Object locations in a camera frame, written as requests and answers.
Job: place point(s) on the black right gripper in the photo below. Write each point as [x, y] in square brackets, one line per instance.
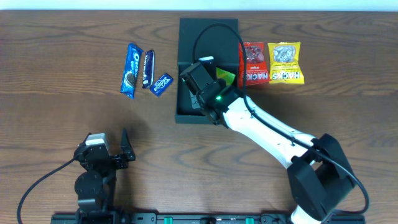
[195, 79]

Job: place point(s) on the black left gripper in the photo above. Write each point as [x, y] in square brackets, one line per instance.
[109, 159]

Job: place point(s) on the Haribo gummy bag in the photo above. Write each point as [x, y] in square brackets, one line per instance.
[228, 77]

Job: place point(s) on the dark purple chocolate bar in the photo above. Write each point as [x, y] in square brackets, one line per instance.
[148, 71]

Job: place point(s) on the red Hacks candy bag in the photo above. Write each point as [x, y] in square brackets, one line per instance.
[256, 68]

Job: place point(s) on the blue Oreo cookie pack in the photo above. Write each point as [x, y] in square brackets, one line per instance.
[131, 70]

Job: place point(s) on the yellow Hacks candy bag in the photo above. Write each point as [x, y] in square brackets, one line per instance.
[284, 63]

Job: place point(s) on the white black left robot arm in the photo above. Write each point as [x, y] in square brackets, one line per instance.
[96, 187]

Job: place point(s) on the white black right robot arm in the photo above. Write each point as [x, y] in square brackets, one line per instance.
[319, 173]

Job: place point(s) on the blue Eclipse mint tin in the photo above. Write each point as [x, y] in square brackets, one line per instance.
[160, 86]

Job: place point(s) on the black open gift box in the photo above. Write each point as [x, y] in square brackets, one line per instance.
[202, 37]

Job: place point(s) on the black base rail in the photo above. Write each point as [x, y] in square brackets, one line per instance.
[151, 218]

